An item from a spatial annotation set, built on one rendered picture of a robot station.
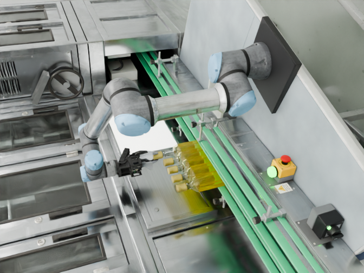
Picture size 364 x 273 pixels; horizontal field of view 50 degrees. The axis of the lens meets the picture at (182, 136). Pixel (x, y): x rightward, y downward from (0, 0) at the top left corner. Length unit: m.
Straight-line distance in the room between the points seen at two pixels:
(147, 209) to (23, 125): 0.99
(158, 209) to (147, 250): 0.22
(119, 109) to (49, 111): 1.21
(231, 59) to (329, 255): 0.78
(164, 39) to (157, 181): 1.00
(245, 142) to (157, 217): 0.52
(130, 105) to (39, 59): 1.18
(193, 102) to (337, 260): 0.72
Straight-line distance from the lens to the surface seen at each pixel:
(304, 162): 1.57
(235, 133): 1.81
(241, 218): 1.70
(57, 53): 2.45
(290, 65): 1.49
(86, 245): 1.77
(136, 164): 1.78
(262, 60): 1.59
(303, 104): 1.51
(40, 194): 2.00
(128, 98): 1.37
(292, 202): 1.56
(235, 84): 1.48
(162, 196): 1.87
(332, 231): 1.45
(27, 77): 2.50
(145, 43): 2.51
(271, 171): 1.58
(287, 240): 1.46
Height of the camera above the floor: 1.64
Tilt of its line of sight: 18 degrees down
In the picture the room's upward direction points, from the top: 101 degrees counter-clockwise
